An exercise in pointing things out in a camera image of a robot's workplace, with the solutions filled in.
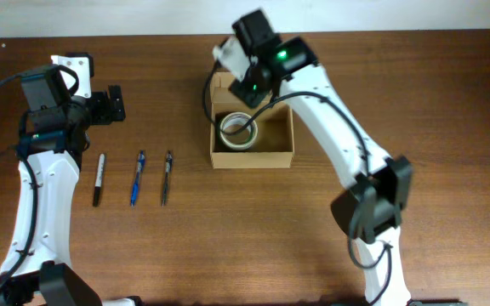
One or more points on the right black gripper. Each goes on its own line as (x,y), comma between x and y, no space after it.
(249,96)

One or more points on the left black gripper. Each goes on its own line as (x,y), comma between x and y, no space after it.
(115,103)

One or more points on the cream masking tape roll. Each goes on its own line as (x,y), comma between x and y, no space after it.
(237,132)

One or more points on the green tape roll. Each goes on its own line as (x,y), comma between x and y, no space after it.
(219,145)

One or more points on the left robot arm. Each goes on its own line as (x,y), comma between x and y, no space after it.
(52,138)

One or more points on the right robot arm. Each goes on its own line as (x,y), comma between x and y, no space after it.
(376,185)

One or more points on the open cardboard box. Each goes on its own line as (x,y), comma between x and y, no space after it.
(274,146)

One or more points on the black white marker pen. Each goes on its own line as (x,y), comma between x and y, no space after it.
(99,180)

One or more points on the blue ballpoint pen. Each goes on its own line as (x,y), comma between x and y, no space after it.
(137,178)

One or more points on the black ballpoint pen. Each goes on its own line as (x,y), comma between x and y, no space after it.
(167,172)

